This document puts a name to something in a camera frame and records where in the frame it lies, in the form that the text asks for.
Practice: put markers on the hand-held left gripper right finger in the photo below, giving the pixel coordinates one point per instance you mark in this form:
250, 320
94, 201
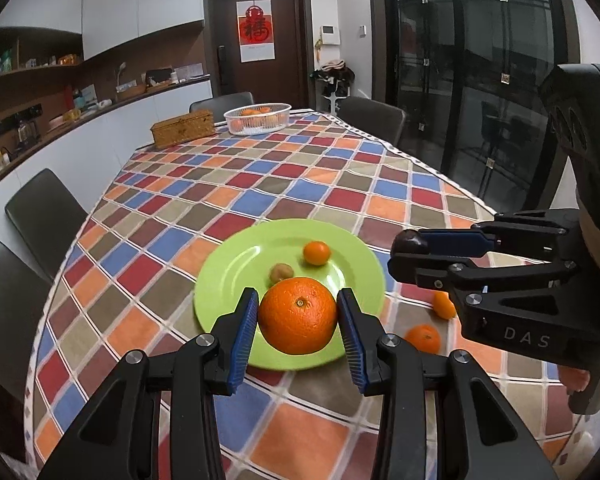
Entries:
352, 341

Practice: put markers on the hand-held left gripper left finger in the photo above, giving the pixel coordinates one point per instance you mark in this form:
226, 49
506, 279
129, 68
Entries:
245, 330

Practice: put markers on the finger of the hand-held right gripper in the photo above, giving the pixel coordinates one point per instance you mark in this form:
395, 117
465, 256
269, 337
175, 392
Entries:
430, 270
455, 241

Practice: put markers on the dark brown round fruit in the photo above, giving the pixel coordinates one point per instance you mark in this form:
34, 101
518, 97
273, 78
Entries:
408, 244

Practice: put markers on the large orange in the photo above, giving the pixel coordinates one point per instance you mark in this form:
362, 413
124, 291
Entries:
297, 316

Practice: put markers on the green plate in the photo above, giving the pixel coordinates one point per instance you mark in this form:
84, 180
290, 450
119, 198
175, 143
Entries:
235, 265

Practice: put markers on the person's right hand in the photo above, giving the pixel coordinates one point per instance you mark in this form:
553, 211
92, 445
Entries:
576, 380

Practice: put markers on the small tangerine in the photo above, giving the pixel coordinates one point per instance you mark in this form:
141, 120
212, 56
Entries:
252, 110
423, 339
316, 253
444, 306
237, 122

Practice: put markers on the small brown kiwi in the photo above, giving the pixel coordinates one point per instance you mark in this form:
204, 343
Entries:
281, 273

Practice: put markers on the dark grey chair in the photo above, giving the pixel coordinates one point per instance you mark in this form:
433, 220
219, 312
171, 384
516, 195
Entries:
220, 101
372, 117
45, 215
10, 310

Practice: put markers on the colourful checkered tablecloth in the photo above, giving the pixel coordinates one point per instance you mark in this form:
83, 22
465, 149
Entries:
280, 185

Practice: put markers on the dark glass cabinet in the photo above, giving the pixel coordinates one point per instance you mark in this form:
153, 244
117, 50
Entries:
480, 60

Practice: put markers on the coat stand with clothes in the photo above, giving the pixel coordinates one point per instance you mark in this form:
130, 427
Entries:
334, 77

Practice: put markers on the white mesh basket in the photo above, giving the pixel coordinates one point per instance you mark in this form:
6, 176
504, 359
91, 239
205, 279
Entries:
257, 122

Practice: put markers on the woven wicker box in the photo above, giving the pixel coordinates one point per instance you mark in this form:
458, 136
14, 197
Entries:
182, 129

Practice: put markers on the white curved counter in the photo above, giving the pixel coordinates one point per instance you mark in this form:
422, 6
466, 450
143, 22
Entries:
105, 135

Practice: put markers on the white intercom panel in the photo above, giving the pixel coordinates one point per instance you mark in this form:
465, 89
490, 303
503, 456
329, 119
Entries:
330, 35

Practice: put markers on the dark brown door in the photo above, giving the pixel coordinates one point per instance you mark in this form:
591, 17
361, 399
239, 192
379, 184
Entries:
290, 35

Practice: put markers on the white desk lamp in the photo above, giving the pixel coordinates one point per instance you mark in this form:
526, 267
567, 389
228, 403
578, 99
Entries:
121, 77

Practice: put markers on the red bottle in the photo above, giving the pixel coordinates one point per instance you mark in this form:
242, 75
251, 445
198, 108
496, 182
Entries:
70, 99

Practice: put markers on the glass coffee press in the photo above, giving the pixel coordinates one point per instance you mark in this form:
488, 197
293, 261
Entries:
24, 132

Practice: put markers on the white upper cabinets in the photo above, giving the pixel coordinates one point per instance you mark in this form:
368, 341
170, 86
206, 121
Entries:
130, 0

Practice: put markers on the red and white wall calendar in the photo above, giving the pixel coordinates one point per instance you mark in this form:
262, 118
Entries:
255, 35

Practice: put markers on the wooden wall shelf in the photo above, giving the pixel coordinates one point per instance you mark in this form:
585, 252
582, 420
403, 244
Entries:
30, 67

